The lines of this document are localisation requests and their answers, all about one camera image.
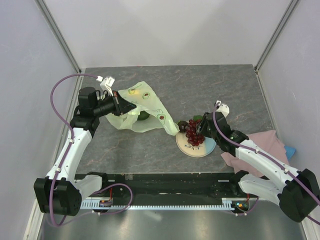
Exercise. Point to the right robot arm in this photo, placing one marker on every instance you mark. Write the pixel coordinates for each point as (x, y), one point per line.
(296, 192)

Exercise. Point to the cream ceramic plate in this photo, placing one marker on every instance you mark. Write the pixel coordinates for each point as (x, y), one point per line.
(200, 151)

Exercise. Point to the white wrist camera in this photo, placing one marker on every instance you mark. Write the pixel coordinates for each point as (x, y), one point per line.
(106, 84)
(222, 108)

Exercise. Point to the white slotted cable duct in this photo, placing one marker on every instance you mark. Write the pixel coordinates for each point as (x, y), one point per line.
(97, 204)

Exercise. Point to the green avocado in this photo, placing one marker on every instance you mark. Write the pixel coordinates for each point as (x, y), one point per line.
(143, 115)

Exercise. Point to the aluminium frame post left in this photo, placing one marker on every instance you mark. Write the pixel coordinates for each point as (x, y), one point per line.
(58, 34)

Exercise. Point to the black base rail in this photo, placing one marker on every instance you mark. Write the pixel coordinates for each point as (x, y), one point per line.
(216, 185)

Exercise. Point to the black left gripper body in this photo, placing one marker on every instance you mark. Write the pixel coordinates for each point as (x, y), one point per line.
(105, 107)

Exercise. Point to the pink cloth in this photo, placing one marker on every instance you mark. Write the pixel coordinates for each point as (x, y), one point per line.
(268, 142)

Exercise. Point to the aluminium frame post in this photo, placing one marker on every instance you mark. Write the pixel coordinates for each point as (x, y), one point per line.
(276, 33)
(58, 34)

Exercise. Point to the aluminium frame post right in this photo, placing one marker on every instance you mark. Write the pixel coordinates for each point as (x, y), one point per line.
(276, 33)

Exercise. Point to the blue object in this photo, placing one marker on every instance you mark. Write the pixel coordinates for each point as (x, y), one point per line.
(290, 151)

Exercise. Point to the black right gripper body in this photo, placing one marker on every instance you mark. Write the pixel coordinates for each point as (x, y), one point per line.
(205, 130)

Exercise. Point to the green avocado print plastic bag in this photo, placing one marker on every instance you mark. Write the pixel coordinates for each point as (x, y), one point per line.
(145, 99)

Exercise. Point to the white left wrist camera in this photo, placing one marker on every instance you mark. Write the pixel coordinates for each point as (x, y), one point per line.
(106, 84)

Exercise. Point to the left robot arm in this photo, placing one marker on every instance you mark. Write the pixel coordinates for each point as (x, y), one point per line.
(60, 192)

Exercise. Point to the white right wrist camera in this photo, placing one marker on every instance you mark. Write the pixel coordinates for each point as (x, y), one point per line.
(222, 108)

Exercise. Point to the red grape bunch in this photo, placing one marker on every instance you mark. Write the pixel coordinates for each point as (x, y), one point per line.
(193, 138)

